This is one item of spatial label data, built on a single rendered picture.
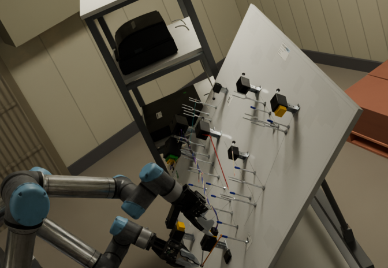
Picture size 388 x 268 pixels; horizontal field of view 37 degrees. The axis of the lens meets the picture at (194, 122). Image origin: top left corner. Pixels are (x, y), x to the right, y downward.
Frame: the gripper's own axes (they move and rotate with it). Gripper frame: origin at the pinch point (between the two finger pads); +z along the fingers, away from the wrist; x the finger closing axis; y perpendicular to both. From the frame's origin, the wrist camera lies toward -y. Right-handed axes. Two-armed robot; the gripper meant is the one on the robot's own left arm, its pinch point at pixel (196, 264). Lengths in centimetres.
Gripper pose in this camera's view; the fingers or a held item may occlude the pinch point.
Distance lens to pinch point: 228.6
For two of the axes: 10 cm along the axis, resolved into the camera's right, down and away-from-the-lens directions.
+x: 3.9, -8.3, 4.0
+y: 1.7, -3.6, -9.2
